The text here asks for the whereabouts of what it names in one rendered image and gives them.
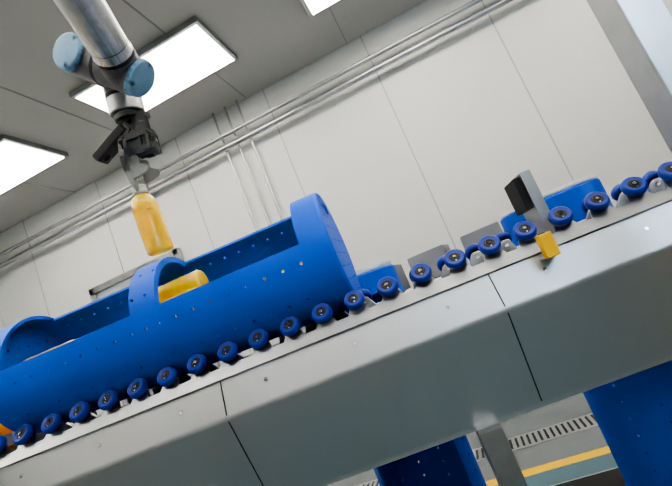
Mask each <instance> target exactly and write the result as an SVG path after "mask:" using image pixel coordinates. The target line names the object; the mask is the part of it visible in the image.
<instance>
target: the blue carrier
mask: <svg viewBox="0 0 672 486"><path fill-rule="evenodd" d="M290 214H291V216H290V217H288V218H285V219H283V220H281V221H278V222H276V223H274V224H271V225H269V226H267V227H264V228H262V229H260V230H258V231H255V232H253V233H251V234H248V235H246V236H244V237H241V238H239V239H237V240H234V241H232V242H230V243H228V244H225V245H223V246H221V247H218V248H216V249H214V250H211V251H209V252H207V253H204V254H202V255H200V256H198V257H195V258H193V259H191V260H188V261H186V262H184V261H183V260H181V259H179V258H176V257H165V258H163V259H161V260H158V261H156V262H154V263H152V264H149V265H147V266H145V267H142V268H140V269H139V270H138V271H137V272H136V273H135V274H134V276H133V278H132V280H131V283H130V286H128V287H126V288H124V289H121V290H119V291H117V292H114V293H112V294H110V295H107V296H105V297H103V298H101V299H98V300H96V301H94V302H91V303H89V304H87V305H84V306H82V307H80V308H77V309H75V310H73V311H71V312H68V313H66V314H64V315H61V316H59V317H57V318H51V317H47V316H32V317H29V318H26V319H23V320H21V321H19V322H16V323H14V324H12V325H10V326H7V327H5V328H3V329H1V330H0V424H2V425H3V426H5V427H6V428H8V429H10V430H13V431H15V432H16V431H17V429H18V428H19V427H21V426H22V425H24V424H30V425H32V426H33V427H34V432H35V433H36V434H37V433H42V431H41V424H42V422H43V420H44V419H45V418H46V417H47V416H48V415H49V414H51V413H58V414H60V415H61V416H62V422H63V424H65V423H68V422H70V421H71V420H70V418H69V413H70V411H71V409H72V408H73V406H74V405H75V404H77V403H78V402H80V401H85V402H87V403H89V405H90V410H91V412H95V411H97V410H100V408H99V407H98V401H99V398H100V397H101V395H102V394H103V393H104V392H106V391H107V390H115V391H117V392H118V394H119V399H120V401H122V400H124V399H127V398H129V396H128V394H127V389H128V387H129V385H130V383H131V382H132V381H133V380H135V379H137V378H144V379H145V380H146V381H147V383H148V388H149V389H152V388H154V387H156V386H159V384H158V382H157V376H158V373H159V372H160V371H161V370H162V369H163V368H164V367H166V366H173V367H174V368H176V370H177V376H178V378H179V377H181V376H184V375H186V374H189V373H190V372H189V371H188V369H187V363H188V361H189V359H190V358H191V357H192V356H193V355H195V354H203V355H204V356H206V358H207V361H208V362H207V364H208V365H211V364H213V363H216V362H218V361H221V360H220V359H219V358H218V355H217V352H218V349H219V347H220V346H221V345H222V344H223V343H225V342H227V341H232V342H234V343H235V344H236V345H237V347H238V353H240V352H243V351H245V350H248V349H250V348H252V347H251V346H250V345H249V342H248V339H249V336H250V334H251V333H252V332H253V331H254V330H256V329H264V330H265V331H266V332H267V333H268V335H269V341H270V340H273V339H275V338H278V337H280V336H282V335H283V334H282V333H281V331H280V324H281V322H282V320H283V319H285V318H286V317H288V316H295V317H297V318H298V320H299V321H300V325H301V326H300V328H302V327H305V326H307V325H310V324H312V323H315V321H314V320H313V318H312V310H313V308H314V307H315V306H316V305H318V304H320V303H326V304H328V305H330V307H331V308H332V311H333V314H332V315H334V314H337V313H339V312H342V311H344V310H347V309H348V308H347V307H346V306H345V304H344V297H345V295H346V294H347V293H348V292H350V291H352V290H359V291H361V287H360V283H359V280H358V277H357V274H356V271H355V268H354V266H353V263H352V260H351V258H350V255H349V253H348V250H347V248H346V246H345V243H344V241H343V238H342V236H341V234H340V232H339V230H338V227H337V225H336V223H335V221H334V219H333V217H332V215H331V213H330V211H329V209H328V207H327V206H326V204H325V202H324V201H323V199H322V198H321V196H320V195H319V194H317V193H312V194H310V195H307V196H305V197H303V198H300V199H298V200H296V201H294V202H291V203H290ZM267 238H268V239H267ZM300 262H302V263H303V264H302V265H301V264H300ZM195 270H201V271H203V272H204V273H205V275H206V276H207V278H208V280H209V283H207V284H204V285H202V286H200V287H197V288H195V289H193V290H190V291H188V292H186V293H183V294H181V295H178V296H176V297H174V298H171V299H169V300H167V301H164V302H162V303H160V300H159V294H158V287H159V286H161V285H164V284H166V283H168V282H170V281H172V280H175V279H177V278H179V277H181V276H184V275H186V274H188V273H191V272H193V271H195ZM282 270H284V273H283V272H282ZM264 277H265V278H266V280H264ZM361 292H362V291H361ZM210 300H211V301H212V303H211V302H210ZM288 305H290V306H288ZM193 308H194V310H193ZM175 315H176V316H177V317H175ZM159 322H160V324H159ZM146 328H147V329H146ZM132 334H133V335H132ZM74 339H75V340H74ZM70 340H73V341H70ZM67 341H70V342H68V343H66V344H63V343H65V342H67ZM115 341H116V342H115ZM60 344H63V345H61V346H59V347H56V348H54V349H52V350H49V351H47V352H45V353H42V354H40V355H37V354H39V353H41V352H44V351H46V350H48V349H51V348H53V347H55V346H58V345H60ZM98 348H99V349H98ZM34 355H37V356H35V357H33V358H30V359H28V360H26V359H27V358H29V357H32V356H34ZM24 360H26V361H24ZM65 362H66V363H65Z"/></svg>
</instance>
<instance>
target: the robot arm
mask: <svg viewBox="0 0 672 486"><path fill-rule="evenodd" d="M53 1H54V2H55V3H56V5H57V6H58V8H59V9H60V11H61V12H62V14H63V15H64V16H65V18H66V19H67V21H68V22H69V24H70V25H71V27H72V28H73V30H74V31H75V32H76V34H75V33H72V32H68V33H65V34H63V35H61V36H60V37H59V38H58V39H57V41H56V43H55V46H54V49H53V59H54V62H55V64H56V65H57V66H58V67H59V68H60V69H62V70H63V71H64V72H66V73H70V74H73V75H75V76H77V77H79V78H82V79H84V80H86V81H89V82H91V83H93V84H95V85H97V86H100V87H102V88H103V92H104V96H105V100H106V104H107V108H108V112H109V116H110V117H111V118H112V119H115V123H116V124H118V125H117V127H116V128H115V129H114V130H113V131H112V132H111V134H110V135H109V136H108V137H107V138H106V139H105V141H104V142H103V143H102V144H101V145H100V146H99V148H98V149H97V150H96V151H95V152H94V153H93V155H92V157H93V158H94V159H95V160H96V161H98V162H101V163H104V164H109V162H110V161H111V160H112V159H113V158H114V157H115V156H116V154H117V153H119V158H120V161H121V164H122V167H123V170H124V171H125V173H126V176H127V178H128V180H129V182H130V184H131V186H132V187H133V188H134V189H135V190H136V191H137V192H138V191H139V186H138V183H137V180H136V179H137V178H138V181H139V183H140V184H145V185H146V187H147V191H148V192H149V185H148V184H149V183H150V182H151V181H153V180H154V179H156V178H157V177H159V176H160V171H159V169H156V168H151V167H150V165H149V162H148V161H147V160H144V158H152V157H156V155H159V154H162V150H161V146H160V142H159V138H158V135H156V133H154V132H155V131H154V130H152V129H151V128H150V124H149V120H148V119H150V118H151V117H150V114H149V113H148V112H145V108H144V104H143V100H142V97H143V96H145V95H146V94H148V92H150V90H151V89H152V87H153V85H154V81H155V70H154V67H153V65H152V64H151V63H150V62H149V61H148V60H147V59H145V58H140V57H139V56H138V54H137V53H136V51H135V49H134V47H133V46H132V44H131V42H130V41H129V40H128V39H127V37H126V35H125V34H124V32H123V30H122V29H121V27H120V25H119V23H118V22H117V20H116V18H115V16H114V15H113V13H112V11H111V9H110V8H109V6H108V4H107V2H106V1H105V0H53ZM124 126H125V127H124ZM153 131H154V132H153Z"/></svg>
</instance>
